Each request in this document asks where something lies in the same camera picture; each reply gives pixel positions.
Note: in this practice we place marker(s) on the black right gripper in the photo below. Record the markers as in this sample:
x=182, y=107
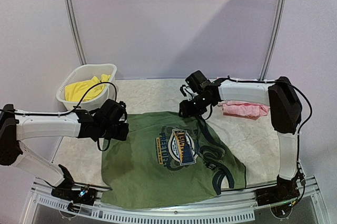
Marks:
x=186, y=108

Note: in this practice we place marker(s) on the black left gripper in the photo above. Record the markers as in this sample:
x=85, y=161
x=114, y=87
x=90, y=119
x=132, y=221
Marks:
x=122, y=134

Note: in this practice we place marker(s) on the green sleeveless shirt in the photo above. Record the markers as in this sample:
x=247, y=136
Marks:
x=167, y=161

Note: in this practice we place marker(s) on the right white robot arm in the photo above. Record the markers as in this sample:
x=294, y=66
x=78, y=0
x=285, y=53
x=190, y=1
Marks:
x=286, y=114

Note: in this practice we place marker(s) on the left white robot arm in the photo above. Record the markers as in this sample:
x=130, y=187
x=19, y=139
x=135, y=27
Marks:
x=17, y=126

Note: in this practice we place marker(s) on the white plastic laundry basket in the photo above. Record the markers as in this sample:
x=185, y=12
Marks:
x=86, y=72

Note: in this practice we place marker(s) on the yellow garment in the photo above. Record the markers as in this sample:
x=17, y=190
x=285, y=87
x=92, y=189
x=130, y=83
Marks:
x=75, y=91

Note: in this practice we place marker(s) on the pink folded shorts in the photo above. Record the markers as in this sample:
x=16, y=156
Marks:
x=245, y=108

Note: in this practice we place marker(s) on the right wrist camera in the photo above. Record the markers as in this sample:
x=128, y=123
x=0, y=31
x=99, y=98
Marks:
x=196, y=82

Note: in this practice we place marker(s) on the right aluminium corner post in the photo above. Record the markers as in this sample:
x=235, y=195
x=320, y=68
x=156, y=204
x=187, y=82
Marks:
x=273, y=38

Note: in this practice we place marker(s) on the aluminium corner post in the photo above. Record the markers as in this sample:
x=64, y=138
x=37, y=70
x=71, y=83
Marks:
x=75, y=32
x=273, y=38

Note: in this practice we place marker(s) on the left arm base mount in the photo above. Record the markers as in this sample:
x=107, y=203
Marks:
x=76, y=195

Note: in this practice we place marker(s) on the left aluminium corner post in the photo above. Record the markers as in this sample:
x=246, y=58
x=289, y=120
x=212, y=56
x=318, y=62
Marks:
x=75, y=32

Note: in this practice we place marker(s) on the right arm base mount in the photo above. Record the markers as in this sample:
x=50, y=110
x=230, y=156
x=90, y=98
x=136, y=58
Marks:
x=282, y=197

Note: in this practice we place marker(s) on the aluminium front rail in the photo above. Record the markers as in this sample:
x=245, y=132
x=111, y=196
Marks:
x=229, y=207

